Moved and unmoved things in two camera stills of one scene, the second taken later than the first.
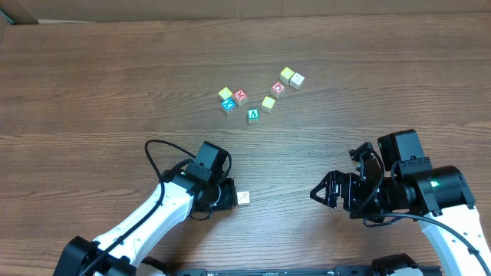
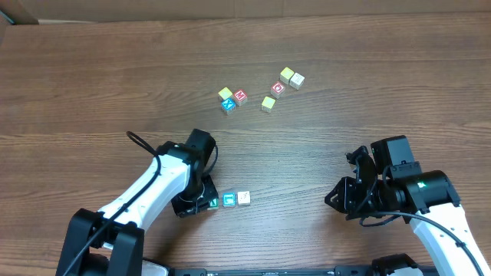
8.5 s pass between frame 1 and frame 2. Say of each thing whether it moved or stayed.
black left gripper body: moved
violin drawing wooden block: stayed
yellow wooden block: stayed
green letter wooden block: moved
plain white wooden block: stayed
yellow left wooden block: stayed
